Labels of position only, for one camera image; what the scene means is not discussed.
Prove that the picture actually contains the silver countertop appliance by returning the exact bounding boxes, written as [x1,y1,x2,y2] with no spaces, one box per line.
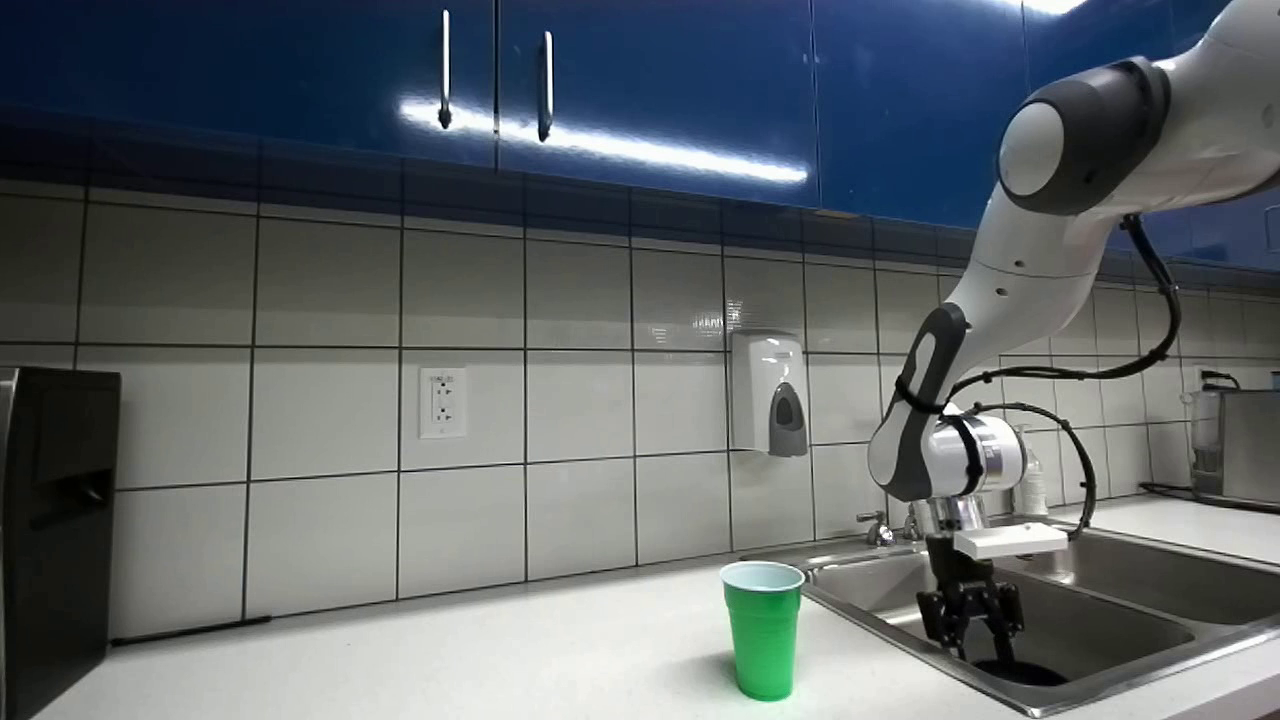
[1188,369,1280,517]

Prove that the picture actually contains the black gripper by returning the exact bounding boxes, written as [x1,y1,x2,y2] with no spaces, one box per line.
[914,535,1030,667]

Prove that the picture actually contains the black coffee maker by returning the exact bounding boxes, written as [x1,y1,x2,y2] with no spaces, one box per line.
[0,362,130,720]

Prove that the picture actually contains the blue wall cabinets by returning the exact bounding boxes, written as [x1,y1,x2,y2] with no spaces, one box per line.
[0,0,1280,281]

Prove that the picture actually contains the white wall outlet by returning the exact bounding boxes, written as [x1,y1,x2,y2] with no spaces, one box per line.
[415,362,474,442]

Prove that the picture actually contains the stainless steel double sink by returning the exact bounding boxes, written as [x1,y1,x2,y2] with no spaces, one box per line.
[798,517,1280,720]

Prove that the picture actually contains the white wall soap dispenser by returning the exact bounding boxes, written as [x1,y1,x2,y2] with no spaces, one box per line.
[726,332,814,460]

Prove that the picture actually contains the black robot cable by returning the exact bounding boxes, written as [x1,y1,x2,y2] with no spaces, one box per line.
[935,210,1188,540]

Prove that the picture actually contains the silver cabinet door handle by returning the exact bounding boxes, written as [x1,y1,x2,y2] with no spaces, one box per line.
[438,5,459,131]
[536,27,559,143]

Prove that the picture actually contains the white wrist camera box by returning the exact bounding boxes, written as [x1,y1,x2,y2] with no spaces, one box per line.
[950,520,1076,563]

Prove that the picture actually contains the green plastic cup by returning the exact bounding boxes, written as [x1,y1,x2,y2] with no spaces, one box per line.
[715,555,807,703]

